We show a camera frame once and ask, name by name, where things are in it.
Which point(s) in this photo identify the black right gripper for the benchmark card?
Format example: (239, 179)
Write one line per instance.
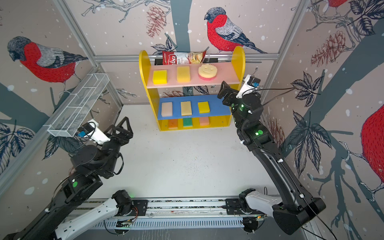
(227, 94)

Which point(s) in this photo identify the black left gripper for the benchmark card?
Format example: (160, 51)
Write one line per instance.
(127, 134)

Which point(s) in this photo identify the small yellow square sponge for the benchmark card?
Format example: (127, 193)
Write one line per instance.
(204, 107)

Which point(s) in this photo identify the smiley face sponge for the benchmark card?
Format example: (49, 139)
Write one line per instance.
(207, 72)

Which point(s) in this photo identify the salmon orange sponge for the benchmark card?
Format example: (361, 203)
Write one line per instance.
(204, 121)

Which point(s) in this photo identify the pale yellow sponge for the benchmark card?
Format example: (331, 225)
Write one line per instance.
(186, 108)

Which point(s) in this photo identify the green scrub sponge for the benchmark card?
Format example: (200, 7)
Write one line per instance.
(187, 122)

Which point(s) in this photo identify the yellow rectangular sponge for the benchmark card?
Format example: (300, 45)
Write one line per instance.
(183, 74)

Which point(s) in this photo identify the light pink sponge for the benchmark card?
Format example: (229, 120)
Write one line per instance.
(167, 109)

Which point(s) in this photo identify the orange scrub sponge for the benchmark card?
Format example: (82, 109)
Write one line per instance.
(173, 124)

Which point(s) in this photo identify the bright yellow square sponge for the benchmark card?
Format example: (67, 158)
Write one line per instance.
(160, 77)

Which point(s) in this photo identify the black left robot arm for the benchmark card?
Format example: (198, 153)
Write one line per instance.
(70, 193)

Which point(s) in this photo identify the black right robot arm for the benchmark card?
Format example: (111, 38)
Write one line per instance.
(295, 206)

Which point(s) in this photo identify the yellow shelf with coloured boards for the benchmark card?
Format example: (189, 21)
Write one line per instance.
(220, 116)

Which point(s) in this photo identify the red cassava chips bag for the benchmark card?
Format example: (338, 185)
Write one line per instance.
(183, 58)

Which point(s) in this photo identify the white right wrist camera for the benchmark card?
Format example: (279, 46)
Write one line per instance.
(251, 83)

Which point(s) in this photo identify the white wire mesh basket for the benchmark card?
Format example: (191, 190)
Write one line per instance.
(81, 102)

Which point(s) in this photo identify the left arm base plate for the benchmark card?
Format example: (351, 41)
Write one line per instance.
(137, 208)

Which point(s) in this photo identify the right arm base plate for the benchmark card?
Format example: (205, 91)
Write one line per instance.
(234, 207)

